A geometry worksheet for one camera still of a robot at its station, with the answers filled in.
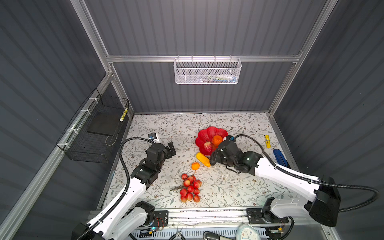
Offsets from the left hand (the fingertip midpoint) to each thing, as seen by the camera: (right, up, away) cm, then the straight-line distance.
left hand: (165, 144), depth 79 cm
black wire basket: (-36, +5, -7) cm, 37 cm away
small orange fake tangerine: (+16, -14, +10) cm, 23 cm away
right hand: (+26, -6, 0) cm, 27 cm away
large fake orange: (+30, +1, +17) cm, 35 cm away
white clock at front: (+40, -39, -11) cm, 57 cm away
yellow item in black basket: (-24, +16, +3) cm, 29 cm away
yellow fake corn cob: (+21, -10, +13) cm, 27 cm away
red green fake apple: (+24, -3, +17) cm, 30 cm away
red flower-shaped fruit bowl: (+24, +4, +26) cm, 36 cm away
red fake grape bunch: (+14, -23, -1) cm, 27 cm away
